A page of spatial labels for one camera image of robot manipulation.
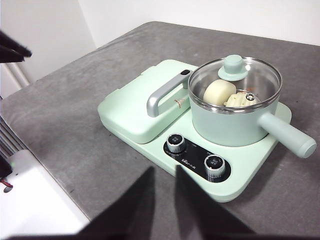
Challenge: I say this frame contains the twisted white bun green flecks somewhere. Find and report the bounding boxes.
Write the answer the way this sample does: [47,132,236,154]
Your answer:
[223,91,258,108]

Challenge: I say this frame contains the grey ribbed panel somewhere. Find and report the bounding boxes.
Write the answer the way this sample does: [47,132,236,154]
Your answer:
[0,117,27,157]

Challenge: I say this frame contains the black device with red cable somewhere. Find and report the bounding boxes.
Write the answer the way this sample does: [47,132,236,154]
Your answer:
[0,154,14,189]

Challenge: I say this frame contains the black control panel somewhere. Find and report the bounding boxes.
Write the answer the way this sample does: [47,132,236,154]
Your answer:
[162,133,232,183]

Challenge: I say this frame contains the silver control knob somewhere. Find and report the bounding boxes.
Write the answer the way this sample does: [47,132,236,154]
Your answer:
[166,133,185,154]
[203,154,225,178]

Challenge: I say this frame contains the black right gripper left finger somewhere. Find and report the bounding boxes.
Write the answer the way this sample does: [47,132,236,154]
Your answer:
[77,166,156,236]

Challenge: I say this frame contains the glass pot lid green knob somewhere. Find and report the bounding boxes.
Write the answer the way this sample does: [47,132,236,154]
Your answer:
[188,54,282,111]

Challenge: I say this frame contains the green pot with handle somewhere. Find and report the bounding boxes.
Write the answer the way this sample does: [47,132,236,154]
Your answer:
[187,56,318,160]

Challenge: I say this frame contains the smooth white steamed bun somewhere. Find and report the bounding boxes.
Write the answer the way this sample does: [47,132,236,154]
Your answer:
[203,79,237,106]

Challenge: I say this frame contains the green breakfast machine base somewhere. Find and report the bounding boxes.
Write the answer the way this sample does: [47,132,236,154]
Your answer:
[96,59,293,204]

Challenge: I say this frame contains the green hinged grill cover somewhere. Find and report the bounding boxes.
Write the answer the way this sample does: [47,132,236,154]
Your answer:
[97,59,200,145]

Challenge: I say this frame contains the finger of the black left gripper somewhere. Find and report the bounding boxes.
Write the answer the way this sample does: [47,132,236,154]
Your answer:
[0,29,33,57]
[0,46,25,64]

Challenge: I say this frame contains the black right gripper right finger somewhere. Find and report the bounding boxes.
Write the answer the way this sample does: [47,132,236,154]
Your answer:
[175,164,256,237]

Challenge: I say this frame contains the white platform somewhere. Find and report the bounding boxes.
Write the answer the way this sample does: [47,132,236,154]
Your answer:
[0,149,91,240]

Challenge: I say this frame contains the silver grill cover handle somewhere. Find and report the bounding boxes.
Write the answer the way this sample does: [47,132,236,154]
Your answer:
[146,69,191,118]

